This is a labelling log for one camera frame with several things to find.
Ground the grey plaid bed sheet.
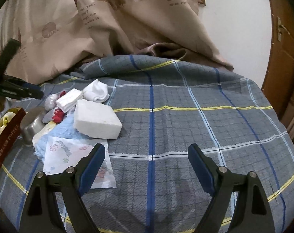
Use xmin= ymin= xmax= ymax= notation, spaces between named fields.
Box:
xmin=0 ymin=54 xmax=294 ymax=233

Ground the light blue fluffy towel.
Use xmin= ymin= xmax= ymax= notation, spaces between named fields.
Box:
xmin=34 ymin=113 xmax=90 ymax=161

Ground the white foam block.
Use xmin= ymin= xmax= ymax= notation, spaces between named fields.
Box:
xmin=73 ymin=99 xmax=123 ymax=140

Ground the floral tissue pack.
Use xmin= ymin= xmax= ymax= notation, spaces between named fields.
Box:
xmin=43 ymin=137 xmax=117 ymax=189

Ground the white rolled sock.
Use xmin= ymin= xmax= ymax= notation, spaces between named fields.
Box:
xmin=82 ymin=79 xmax=110 ymax=103

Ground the red and white cloth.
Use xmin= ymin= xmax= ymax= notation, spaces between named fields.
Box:
xmin=42 ymin=91 xmax=66 ymax=124

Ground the beige printed quilt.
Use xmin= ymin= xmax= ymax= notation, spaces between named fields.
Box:
xmin=0 ymin=0 xmax=233 ymax=84

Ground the metal door handle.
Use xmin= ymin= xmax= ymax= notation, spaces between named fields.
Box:
xmin=277 ymin=17 xmax=291 ymax=42

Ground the steel bowl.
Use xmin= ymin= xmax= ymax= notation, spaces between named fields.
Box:
xmin=20 ymin=107 xmax=46 ymax=146

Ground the brown wooden door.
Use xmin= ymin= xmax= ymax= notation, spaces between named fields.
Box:
xmin=262 ymin=0 xmax=294 ymax=138

